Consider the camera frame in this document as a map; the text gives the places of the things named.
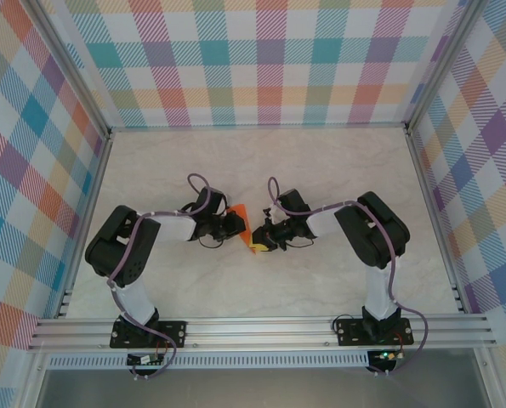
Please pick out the orange cloth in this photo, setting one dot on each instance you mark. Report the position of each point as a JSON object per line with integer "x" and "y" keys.
{"x": 240, "y": 209}

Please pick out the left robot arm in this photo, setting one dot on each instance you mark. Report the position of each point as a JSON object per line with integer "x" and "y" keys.
{"x": 121, "y": 251}

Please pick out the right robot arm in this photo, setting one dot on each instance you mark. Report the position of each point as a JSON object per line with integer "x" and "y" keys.
{"x": 376, "y": 234}

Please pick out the brushed grey metal panel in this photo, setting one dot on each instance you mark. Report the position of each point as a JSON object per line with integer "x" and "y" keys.
{"x": 257, "y": 391}

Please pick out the aluminium mounting rail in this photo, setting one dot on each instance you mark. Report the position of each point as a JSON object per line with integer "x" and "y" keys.
{"x": 257, "y": 333}

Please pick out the long aluminium frame bar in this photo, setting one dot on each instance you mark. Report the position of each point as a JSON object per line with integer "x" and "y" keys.
{"x": 257, "y": 126}

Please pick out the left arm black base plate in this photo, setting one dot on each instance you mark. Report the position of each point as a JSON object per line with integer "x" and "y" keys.
{"x": 174, "y": 333}

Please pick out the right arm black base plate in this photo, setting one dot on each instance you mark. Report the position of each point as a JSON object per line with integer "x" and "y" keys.
{"x": 350, "y": 331}

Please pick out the aluminium frame side bar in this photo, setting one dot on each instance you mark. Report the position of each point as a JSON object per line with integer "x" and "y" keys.
{"x": 86, "y": 225}
{"x": 436, "y": 221}

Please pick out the aluminium frame post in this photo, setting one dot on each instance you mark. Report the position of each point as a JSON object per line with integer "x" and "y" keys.
{"x": 441, "y": 64}
{"x": 77, "y": 72}

